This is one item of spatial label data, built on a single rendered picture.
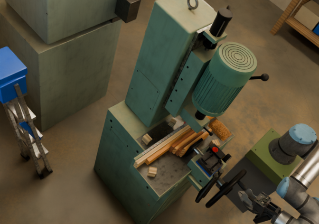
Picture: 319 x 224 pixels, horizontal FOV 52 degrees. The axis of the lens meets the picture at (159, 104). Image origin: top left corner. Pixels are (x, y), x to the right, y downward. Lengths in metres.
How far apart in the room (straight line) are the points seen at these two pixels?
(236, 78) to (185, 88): 0.30
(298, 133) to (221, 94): 0.88
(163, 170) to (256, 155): 0.82
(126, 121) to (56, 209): 0.90
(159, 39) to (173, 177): 0.66
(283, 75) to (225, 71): 2.71
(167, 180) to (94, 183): 1.00
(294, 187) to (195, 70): 0.68
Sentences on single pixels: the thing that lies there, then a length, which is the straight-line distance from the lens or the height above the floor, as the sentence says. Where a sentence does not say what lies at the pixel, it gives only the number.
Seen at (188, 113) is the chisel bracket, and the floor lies 1.07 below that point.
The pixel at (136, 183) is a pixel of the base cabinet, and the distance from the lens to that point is 2.06.
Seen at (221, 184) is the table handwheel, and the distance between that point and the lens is 1.81.
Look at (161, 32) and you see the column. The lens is 1.43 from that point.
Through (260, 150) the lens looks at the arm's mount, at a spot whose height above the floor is 0.64.
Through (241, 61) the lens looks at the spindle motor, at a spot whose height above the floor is 1.50.
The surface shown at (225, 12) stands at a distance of 1.32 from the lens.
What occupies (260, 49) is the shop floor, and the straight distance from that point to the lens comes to 4.13.
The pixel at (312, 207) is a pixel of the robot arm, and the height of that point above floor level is 1.12.
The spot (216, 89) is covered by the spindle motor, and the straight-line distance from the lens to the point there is 1.37.
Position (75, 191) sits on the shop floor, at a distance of 2.48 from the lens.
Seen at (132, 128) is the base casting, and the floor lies 0.80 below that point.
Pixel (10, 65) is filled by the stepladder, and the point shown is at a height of 1.16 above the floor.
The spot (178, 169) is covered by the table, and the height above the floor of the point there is 0.90.
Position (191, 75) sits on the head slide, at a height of 1.31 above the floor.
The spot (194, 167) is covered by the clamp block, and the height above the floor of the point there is 0.94.
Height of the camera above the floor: 2.32
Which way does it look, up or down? 51 degrees down
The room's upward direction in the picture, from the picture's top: 24 degrees clockwise
